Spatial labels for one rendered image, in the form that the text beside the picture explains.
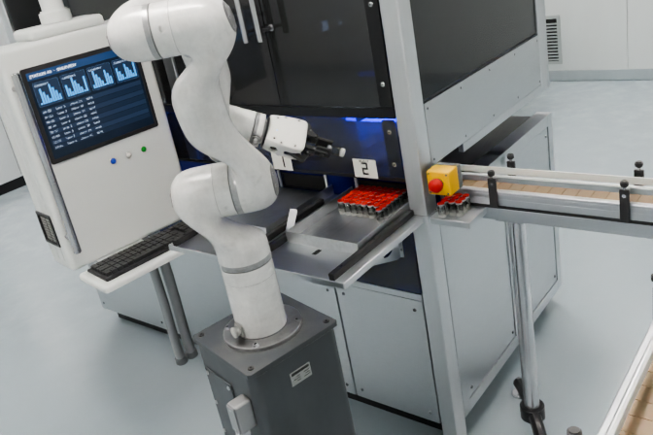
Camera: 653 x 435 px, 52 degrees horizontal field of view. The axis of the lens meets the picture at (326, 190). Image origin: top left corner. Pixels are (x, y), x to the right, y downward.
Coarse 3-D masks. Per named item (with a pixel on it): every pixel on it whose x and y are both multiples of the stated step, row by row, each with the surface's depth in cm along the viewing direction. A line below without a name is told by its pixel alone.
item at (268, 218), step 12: (288, 192) 235; (300, 192) 233; (312, 192) 231; (324, 192) 222; (276, 204) 227; (288, 204) 225; (300, 204) 214; (240, 216) 223; (252, 216) 221; (264, 216) 219; (276, 216) 217; (288, 216) 209; (264, 228) 202
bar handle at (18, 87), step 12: (24, 96) 199; (24, 108) 200; (36, 132) 203; (36, 144) 204; (48, 156) 207; (48, 168) 207; (48, 180) 209; (60, 192) 211; (60, 204) 212; (72, 228) 216; (72, 240) 216
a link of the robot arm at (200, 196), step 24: (192, 168) 145; (216, 168) 143; (192, 192) 141; (216, 192) 141; (192, 216) 142; (216, 216) 144; (216, 240) 145; (240, 240) 146; (264, 240) 150; (240, 264) 147
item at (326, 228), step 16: (320, 208) 208; (336, 208) 214; (400, 208) 197; (304, 224) 203; (320, 224) 204; (336, 224) 202; (352, 224) 200; (368, 224) 198; (384, 224) 190; (288, 240) 197; (304, 240) 193; (320, 240) 189; (336, 240) 185; (352, 240) 190; (368, 240) 185
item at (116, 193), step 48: (0, 48) 206; (48, 48) 208; (96, 48) 219; (0, 96) 209; (48, 96) 210; (96, 96) 221; (144, 96) 233; (48, 144) 212; (96, 144) 223; (144, 144) 236; (48, 192) 215; (96, 192) 226; (144, 192) 238; (48, 240) 229; (96, 240) 229
